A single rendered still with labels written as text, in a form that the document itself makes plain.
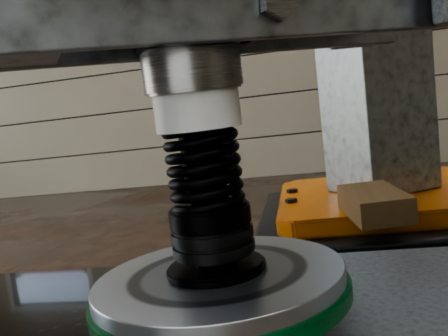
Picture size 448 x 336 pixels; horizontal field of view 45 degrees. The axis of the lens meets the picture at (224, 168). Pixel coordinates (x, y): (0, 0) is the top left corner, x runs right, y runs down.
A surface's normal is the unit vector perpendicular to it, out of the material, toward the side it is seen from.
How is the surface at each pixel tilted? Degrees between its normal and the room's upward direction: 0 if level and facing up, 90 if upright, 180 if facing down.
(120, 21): 90
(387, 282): 0
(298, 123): 90
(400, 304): 0
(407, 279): 0
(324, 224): 90
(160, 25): 90
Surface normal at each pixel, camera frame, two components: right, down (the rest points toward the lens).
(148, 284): -0.11, -0.99
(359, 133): -0.92, 0.15
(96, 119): -0.21, 0.15
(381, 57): 0.36, 0.08
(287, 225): -0.79, 0.17
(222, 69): 0.59, 0.04
